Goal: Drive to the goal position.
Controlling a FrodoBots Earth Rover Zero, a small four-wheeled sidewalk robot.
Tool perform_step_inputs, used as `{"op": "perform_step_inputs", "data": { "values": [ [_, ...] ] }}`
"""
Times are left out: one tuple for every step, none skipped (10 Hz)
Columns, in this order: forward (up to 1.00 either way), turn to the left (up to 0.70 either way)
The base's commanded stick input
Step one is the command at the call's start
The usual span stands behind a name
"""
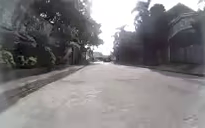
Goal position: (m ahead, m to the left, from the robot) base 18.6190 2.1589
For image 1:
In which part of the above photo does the grey concrete road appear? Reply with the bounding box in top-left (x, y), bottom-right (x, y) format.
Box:
top-left (0, 62), bottom-right (205, 128)

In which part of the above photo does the group of tall trees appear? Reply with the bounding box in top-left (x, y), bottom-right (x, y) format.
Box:
top-left (111, 0), bottom-right (172, 66)

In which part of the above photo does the row of dark trees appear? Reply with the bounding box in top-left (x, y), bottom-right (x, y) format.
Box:
top-left (0, 0), bottom-right (105, 70)

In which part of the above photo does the concrete gutter strip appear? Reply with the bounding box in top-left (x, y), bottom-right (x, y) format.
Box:
top-left (0, 64), bottom-right (87, 118)

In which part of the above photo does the raised concrete verge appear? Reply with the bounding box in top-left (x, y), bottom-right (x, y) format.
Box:
top-left (122, 62), bottom-right (205, 79)

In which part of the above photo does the grey house with fence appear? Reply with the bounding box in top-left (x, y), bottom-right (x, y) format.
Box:
top-left (165, 2), bottom-right (205, 66)

